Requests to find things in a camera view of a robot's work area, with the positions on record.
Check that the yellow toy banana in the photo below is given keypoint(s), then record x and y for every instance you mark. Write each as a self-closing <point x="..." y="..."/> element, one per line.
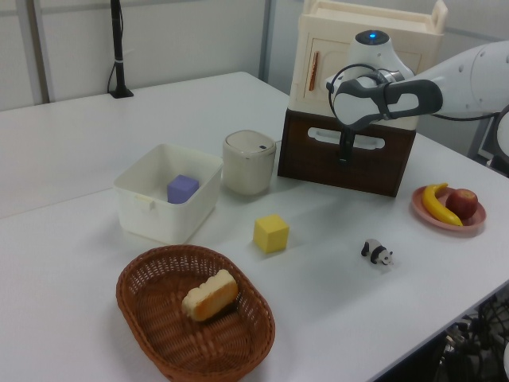
<point x="431" y="207"/>

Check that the yellow cube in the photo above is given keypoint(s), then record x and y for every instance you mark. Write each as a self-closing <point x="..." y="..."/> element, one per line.
<point x="270" y="235"/>

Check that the brown wicker basket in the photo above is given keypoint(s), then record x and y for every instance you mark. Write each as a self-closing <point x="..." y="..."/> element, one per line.
<point x="179" y="342"/>

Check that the piece of toy bread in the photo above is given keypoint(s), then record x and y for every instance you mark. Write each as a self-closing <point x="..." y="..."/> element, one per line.
<point x="210" y="296"/>

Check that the black stand pole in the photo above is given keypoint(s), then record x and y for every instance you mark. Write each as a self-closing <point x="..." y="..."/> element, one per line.
<point x="118" y="47"/>

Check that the white plastic bin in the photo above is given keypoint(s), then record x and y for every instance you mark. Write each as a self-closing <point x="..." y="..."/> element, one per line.
<point x="159" y="223"/>

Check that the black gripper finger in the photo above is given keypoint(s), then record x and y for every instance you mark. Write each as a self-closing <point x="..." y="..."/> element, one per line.
<point x="346" y="147"/>

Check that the small beige trash can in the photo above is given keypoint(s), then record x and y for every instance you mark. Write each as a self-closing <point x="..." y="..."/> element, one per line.
<point x="246" y="175"/>

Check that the red toy apple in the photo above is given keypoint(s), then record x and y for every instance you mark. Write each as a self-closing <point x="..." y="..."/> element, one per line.
<point x="461" y="203"/>

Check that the cream plastic storage cabinet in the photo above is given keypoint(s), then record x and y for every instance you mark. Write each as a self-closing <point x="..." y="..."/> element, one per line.
<point x="338" y="40"/>

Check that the pink plate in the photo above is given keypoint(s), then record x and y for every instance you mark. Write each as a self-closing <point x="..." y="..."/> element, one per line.
<point x="477" y="221"/>

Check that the panda toy figure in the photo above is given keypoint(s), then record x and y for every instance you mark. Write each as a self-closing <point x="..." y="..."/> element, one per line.
<point x="375" y="252"/>

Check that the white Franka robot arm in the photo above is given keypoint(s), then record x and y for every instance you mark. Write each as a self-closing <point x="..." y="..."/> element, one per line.
<point x="354" y="103"/>

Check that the purple cube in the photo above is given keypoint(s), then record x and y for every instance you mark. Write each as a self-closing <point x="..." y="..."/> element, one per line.
<point x="181" y="191"/>

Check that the dark wooden drawer housing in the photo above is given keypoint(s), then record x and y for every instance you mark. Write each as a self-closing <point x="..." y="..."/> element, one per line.
<point x="407" y="163"/>

